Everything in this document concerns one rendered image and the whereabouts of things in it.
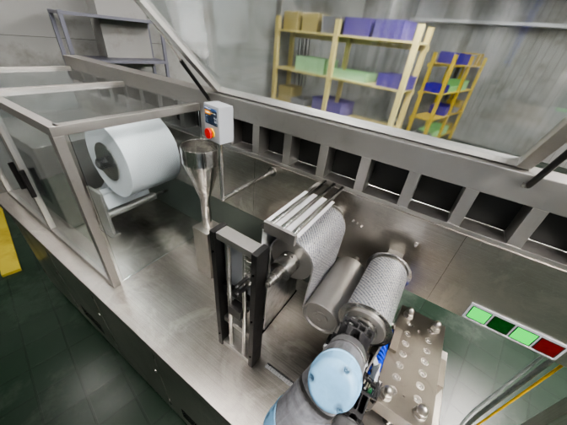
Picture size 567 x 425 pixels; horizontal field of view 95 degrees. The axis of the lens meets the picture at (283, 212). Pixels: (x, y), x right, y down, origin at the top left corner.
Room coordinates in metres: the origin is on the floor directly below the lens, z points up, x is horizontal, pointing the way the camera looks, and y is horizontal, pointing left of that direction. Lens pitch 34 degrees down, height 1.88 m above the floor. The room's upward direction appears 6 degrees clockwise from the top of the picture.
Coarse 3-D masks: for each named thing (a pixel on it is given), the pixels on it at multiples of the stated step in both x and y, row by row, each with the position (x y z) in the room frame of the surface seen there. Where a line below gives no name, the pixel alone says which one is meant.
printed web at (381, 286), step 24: (336, 216) 0.72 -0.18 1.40; (312, 240) 0.58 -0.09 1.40; (336, 240) 0.66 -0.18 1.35; (312, 264) 0.52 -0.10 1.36; (384, 264) 0.61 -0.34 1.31; (288, 288) 0.73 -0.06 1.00; (312, 288) 0.56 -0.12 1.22; (360, 288) 0.52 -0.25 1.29; (384, 288) 0.51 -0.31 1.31; (384, 312) 0.44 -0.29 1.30
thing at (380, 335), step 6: (354, 312) 0.44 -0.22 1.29; (360, 312) 0.43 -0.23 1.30; (366, 312) 0.43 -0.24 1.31; (366, 318) 0.42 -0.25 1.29; (372, 318) 0.41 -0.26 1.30; (378, 324) 0.41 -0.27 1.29; (378, 330) 0.40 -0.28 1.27; (384, 330) 0.40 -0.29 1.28; (378, 336) 0.40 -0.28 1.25; (384, 336) 0.39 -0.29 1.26; (372, 342) 0.40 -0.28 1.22; (378, 342) 0.40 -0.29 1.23
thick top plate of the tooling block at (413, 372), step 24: (408, 336) 0.55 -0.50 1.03; (432, 336) 0.56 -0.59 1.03; (384, 360) 0.46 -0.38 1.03; (408, 360) 0.47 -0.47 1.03; (432, 360) 0.47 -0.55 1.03; (384, 384) 0.38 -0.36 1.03; (408, 384) 0.39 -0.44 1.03; (432, 384) 0.40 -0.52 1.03; (384, 408) 0.32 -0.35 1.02; (408, 408) 0.33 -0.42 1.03; (432, 408) 0.33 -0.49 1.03
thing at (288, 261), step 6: (288, 252) 0.56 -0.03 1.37; (282, 258) 0.53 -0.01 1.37; (288, 258) 0.53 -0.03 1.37; (294, 258) 0.54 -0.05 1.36; (276, 264) 0.51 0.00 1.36; (282, 264) 0.51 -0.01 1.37; (288, 264) 0.51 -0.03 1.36; (294, 264) 0.52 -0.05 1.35; (288, 270) 0.50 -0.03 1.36; (294, 270) 0.52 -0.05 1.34; (288, 276) 0.49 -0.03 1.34
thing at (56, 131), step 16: (0, 96) 0.96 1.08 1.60; (16, 112) 0.83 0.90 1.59; (32, 112) 0.82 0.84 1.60; (128, 112) 0.94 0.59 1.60; (144, 112) 0.96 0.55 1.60; (160, 112) 1.02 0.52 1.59; (176, 112) 1.08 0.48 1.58; (0, 128) 1.00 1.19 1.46; (48, 128) 0.71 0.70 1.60; (64, 128) 0.74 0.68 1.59; (80, 128) 0.78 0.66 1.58; (96, 128) 0.81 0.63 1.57; (64, 144) 0.73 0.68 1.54; (16, 160) 1.00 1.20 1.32; (64, 160) 0.71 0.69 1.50; (0, 176) 1.29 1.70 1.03; (16, 176) 1.03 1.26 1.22; (32, 192) 0.97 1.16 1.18; (80, 192) 0.72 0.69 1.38; (80, 208) 0.72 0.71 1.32; (48, 224) 1.00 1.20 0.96; (96, 224) 0.73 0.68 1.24; (64, 240) 0.93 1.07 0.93; (96, 240) 0.71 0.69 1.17; (80, 256) 0.85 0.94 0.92; (112, 272) 0.72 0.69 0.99
